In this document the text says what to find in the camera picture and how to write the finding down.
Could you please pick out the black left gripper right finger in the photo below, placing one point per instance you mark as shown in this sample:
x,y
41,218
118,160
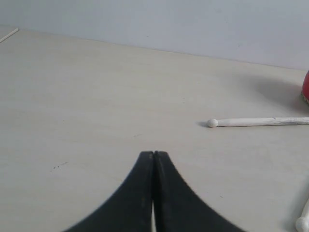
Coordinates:
x,y
176,206

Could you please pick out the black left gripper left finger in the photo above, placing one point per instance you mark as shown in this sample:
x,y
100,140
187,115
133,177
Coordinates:
x,y
129,209

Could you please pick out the white drumstick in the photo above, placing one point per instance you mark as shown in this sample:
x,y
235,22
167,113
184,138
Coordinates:
x,y
261,121
302,223

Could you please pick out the small red drum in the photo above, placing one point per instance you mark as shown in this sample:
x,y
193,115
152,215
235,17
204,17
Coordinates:
x,y
305,88

